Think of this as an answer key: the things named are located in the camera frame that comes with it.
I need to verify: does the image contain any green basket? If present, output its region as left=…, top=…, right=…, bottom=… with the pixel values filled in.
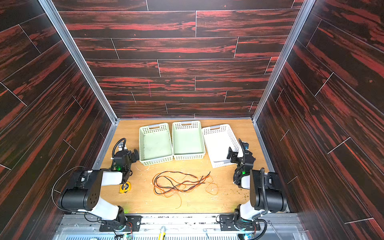
left=139, top=123, right=174, bottom=166
left=172, top=121, right=206, bottom=161

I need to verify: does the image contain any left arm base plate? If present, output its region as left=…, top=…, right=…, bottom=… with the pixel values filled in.
left=99, top=215, right=143, bottom=233

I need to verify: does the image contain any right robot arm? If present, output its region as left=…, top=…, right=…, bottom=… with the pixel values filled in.
left=219, top=140, right=288, bottom=234

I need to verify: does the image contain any middle green basket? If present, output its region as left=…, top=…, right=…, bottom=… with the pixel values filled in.
left=172, top=121, right=206, bottom=161

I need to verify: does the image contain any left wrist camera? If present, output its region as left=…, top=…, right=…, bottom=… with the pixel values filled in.
left=117, top=141, right=126, bottom=152

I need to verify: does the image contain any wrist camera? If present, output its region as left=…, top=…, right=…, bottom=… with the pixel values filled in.
left=241, top=142, right=249, bottom=155
left=117, top=141, right=126, bottom=152

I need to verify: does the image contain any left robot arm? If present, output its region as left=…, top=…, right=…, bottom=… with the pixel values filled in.
left=54, top=149, right=140, bottom=232

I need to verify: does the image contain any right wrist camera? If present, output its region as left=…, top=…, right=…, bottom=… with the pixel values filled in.
left=241, top=142, right=249, bottom=155

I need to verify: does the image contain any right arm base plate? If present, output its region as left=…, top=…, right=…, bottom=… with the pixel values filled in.
left=216, top=214, right=261, bottom=232

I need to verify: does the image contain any red and black cable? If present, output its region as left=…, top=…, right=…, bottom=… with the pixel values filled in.
left=153, top=170, right=211, bottom=193

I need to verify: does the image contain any white basket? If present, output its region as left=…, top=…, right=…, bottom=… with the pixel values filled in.
left=202, top=124, right=244, bottom=168

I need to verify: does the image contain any orange and black cable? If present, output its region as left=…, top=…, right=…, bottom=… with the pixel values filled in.
left=152, top=171, right=208, bottom=196

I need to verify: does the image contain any yellow tape measure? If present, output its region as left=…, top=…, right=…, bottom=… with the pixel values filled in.
left=119, top=182, right=132, bottom=194

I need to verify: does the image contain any left green basket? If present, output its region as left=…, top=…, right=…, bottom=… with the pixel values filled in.
left=139, top=123, right=174, bottom=166

